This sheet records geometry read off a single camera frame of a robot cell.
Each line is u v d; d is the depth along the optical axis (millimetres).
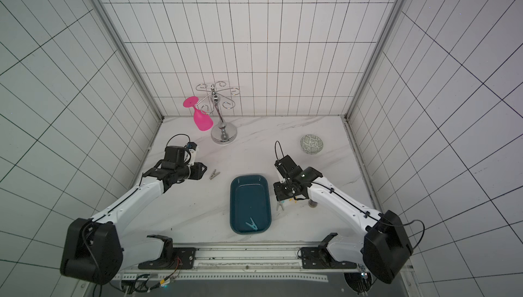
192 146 775
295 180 571
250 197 881
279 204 854
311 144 1061
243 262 727
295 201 872
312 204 837
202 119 967
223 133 1102
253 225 797
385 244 388
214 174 949
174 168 653
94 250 372
